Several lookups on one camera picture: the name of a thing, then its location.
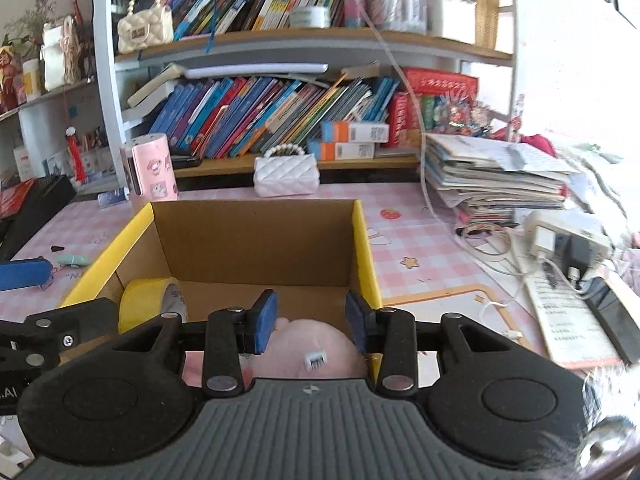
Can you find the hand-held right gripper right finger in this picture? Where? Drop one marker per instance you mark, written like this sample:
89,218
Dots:
357,325

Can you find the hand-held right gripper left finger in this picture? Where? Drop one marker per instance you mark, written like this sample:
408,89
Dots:
264,325

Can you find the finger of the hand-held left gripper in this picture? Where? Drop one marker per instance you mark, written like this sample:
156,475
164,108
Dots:
22,274
85,322

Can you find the pink plush toy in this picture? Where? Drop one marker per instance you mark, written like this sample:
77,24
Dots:
310,342

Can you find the yellow tape roll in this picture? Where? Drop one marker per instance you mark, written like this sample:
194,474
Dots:
142,302

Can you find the cardboard box with yellow edges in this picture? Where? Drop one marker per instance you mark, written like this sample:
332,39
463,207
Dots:
250,240

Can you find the small teal toy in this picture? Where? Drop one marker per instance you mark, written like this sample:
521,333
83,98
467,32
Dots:
72,260

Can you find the black case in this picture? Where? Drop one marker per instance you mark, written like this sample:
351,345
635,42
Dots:
35,215

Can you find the small spray bottle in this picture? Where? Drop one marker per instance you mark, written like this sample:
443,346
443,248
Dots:
112,198

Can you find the red tassel ornament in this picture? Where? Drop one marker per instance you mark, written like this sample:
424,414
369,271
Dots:
75,155

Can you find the white quilted handbag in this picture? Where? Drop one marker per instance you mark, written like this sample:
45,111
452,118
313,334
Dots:
286,177

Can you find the pink cylindrical humidifier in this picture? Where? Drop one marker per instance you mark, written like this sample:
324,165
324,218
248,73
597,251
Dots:
155,167

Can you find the orange and white carton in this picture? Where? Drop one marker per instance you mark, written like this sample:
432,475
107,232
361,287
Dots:
355,132
342,151

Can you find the black phone on shelf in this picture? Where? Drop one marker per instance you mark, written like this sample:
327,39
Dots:
186,161

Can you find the white bottle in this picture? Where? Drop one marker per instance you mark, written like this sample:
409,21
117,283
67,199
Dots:
32,80

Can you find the white printed booklet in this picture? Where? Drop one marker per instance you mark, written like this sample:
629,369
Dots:
560,320

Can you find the stack of papers and booklets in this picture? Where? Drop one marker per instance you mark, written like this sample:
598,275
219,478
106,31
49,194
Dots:
495,175

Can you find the white power adapter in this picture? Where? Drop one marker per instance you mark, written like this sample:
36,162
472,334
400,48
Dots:
542,239

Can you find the white bookshelf with wooden boards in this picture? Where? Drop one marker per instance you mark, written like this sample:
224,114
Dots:
107,85

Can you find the row of leaning colourful books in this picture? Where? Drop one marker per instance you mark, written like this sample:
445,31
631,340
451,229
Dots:
260,115

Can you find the thick cream-paged book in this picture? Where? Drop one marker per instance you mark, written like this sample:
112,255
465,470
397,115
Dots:
147,105
155,85

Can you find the white woven bag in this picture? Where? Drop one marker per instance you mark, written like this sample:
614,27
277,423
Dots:
57,55

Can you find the black power adapter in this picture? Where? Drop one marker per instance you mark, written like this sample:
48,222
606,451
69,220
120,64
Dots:
580,252

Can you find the white power strip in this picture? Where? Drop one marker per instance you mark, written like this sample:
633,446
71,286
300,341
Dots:
580,222

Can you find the rolled white paper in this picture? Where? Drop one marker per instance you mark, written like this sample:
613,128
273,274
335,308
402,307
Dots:
255,71

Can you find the red cloth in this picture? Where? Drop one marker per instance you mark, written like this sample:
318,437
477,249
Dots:
535,142

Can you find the black smartphone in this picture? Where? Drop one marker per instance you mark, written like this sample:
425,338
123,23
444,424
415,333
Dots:
617,320

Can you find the cream quilted handbag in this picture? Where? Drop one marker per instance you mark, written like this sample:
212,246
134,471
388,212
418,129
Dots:
145,27

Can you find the white tape roll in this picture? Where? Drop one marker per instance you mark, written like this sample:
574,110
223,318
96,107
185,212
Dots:
310,17

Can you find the clear pen holders with pens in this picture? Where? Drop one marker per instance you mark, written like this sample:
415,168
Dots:
400,7

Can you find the floral wall poster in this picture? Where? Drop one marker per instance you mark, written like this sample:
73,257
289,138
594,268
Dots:
45,0

